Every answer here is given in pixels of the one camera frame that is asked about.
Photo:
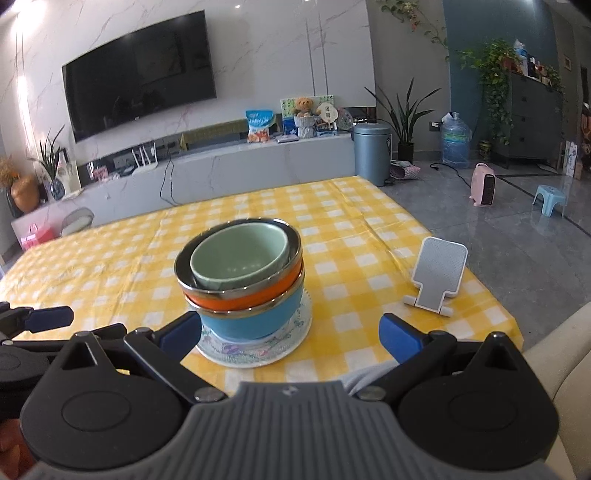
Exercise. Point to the small pink photo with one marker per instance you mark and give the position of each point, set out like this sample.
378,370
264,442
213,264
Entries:
101,173

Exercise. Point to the pink storage box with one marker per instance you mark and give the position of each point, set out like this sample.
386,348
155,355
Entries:
34,240

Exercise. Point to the potted snake plant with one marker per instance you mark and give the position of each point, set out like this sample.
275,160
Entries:
405,152

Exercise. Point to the white carton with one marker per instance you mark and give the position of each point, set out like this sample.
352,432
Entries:
570,159

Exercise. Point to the hanging vine plant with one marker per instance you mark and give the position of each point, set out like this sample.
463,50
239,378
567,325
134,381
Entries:
406,9

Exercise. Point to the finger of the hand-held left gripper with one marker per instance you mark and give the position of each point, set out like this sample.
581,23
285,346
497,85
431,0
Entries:
48,318

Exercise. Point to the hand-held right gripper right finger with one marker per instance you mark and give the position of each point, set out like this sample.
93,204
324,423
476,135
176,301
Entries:
397,339

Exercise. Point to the blue steel bowl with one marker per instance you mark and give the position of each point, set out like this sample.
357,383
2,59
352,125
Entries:
249,325

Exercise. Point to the pink space heater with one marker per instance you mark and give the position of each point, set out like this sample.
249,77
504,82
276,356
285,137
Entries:
480,184

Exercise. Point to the white phone stand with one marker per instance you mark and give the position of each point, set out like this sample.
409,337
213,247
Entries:
438,263

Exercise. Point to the dried flower bunch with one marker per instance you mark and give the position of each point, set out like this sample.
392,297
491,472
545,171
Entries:
7,170

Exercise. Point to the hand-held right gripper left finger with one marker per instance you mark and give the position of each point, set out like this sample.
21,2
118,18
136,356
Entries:
180,337

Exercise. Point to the small blue box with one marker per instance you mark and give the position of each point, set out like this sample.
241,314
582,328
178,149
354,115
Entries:
289,124

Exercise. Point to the white marble media console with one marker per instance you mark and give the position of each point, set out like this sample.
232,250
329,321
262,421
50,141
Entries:
254,166

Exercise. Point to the light grey cloth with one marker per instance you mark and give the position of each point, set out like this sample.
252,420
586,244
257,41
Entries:
364,378

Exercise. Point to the orange vase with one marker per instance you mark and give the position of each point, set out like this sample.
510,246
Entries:
25,194

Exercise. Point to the plant in blue glass vase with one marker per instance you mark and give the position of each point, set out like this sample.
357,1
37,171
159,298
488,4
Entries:
56,189

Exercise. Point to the white router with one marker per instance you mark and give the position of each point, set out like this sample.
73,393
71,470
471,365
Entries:
145,168

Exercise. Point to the teddy bear in white wrap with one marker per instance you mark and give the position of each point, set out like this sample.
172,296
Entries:
304,106

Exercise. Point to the cream sofa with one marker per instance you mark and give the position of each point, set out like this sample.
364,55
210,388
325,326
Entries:
568,369

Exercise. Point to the small blue stool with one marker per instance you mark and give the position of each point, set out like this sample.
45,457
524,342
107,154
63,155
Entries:
549,190

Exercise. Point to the green ceramic bowl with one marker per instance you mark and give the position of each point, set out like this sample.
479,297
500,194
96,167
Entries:
240,258

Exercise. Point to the green picture card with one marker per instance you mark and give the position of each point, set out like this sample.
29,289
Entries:
286,104

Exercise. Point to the blue snack bag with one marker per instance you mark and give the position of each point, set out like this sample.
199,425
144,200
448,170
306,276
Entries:
258,127

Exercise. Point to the flat white book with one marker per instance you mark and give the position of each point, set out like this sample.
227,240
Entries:
288,138

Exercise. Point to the yellow checked tablecloth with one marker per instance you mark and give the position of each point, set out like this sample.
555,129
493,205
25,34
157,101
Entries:
346,221

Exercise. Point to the decorative glass dish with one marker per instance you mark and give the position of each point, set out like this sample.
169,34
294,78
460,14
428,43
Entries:
345,119

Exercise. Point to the orange steel bowl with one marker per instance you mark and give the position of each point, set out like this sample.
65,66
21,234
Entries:
240,302

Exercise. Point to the white round fan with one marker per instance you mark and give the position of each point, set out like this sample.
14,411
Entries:
324,113

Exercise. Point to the grey-blue trash can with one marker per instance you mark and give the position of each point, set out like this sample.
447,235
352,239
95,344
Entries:
371,152

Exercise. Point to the clear glass plate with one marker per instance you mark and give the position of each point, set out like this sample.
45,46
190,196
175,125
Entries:
258,353

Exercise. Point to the large white fruit-print plate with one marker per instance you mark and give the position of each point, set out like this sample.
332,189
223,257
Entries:
217,359

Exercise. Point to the white picture card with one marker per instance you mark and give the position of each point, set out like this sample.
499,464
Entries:
71,177

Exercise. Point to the dark grey cabinet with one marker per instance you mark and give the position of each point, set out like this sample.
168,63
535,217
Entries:
531,120

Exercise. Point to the black wall television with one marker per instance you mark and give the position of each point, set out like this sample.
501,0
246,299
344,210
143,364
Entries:
138,74

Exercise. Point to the trailing pothos plant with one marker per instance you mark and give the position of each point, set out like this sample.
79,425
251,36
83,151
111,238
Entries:
494,60

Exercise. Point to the blue water jug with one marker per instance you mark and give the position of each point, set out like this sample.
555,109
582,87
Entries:
455,143

